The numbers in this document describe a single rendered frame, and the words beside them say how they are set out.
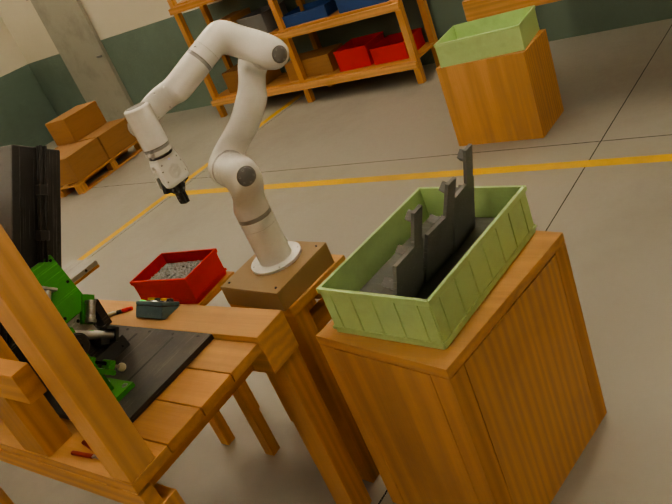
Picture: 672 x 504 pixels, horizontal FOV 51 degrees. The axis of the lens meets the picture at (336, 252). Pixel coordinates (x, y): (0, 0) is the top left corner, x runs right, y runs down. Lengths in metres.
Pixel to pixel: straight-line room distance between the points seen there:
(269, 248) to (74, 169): 6.29
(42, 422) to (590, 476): 1.76
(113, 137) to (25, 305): 7.37
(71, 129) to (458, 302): 7.58
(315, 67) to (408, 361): 6.19
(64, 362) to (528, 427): 1.38
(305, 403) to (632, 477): 1.10
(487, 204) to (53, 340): 1.41
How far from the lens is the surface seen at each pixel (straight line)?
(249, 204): 2.31
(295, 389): 2.31
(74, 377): 1.78
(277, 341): 2.22
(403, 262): 1.94
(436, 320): 1.91
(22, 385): 1.83
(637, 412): 2.80
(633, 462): 2.64
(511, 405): 2.21
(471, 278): 2.04
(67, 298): 2.48
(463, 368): 1.96
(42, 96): 12.94
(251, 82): 2.32
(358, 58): 7.52
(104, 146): 8.90
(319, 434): 2.44
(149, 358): 2.35
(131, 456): 1.91
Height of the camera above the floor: 1.96
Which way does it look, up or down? 26 degrees down
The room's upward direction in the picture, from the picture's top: 23 degrees counter-clockwise
